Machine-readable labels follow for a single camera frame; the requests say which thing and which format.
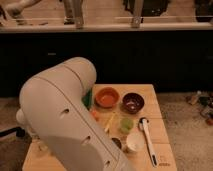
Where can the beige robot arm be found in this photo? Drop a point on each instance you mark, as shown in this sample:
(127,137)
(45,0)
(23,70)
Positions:
(51,102)

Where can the orange sponge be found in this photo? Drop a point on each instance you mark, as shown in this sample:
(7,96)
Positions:
(95,115)

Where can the green plastic cup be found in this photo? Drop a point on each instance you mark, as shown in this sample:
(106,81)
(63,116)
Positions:
(126,124)

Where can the small metal cup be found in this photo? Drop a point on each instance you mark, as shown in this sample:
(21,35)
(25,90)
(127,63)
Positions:
(117,142)

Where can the orange bowl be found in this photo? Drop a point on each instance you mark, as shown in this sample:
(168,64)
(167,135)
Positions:
(107,97)

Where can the green rectangular tray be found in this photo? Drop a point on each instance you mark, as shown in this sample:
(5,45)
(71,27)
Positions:
(87,99)

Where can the yellow stick utensil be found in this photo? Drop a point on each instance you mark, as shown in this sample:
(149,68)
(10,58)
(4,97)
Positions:
(109,122)

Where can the dark brown bowl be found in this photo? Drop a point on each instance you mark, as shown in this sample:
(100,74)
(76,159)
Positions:
(133,102)

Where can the black office chair base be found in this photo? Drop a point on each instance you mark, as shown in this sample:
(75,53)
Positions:
(18,131)

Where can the clutter on floor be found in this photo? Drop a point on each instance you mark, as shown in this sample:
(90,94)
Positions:
(206,101)

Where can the wooden railing shelf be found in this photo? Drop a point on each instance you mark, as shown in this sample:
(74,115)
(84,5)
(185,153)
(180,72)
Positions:
(32,16)

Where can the white handled spoon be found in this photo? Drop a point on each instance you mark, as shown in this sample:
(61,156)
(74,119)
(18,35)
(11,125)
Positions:
(143,126)

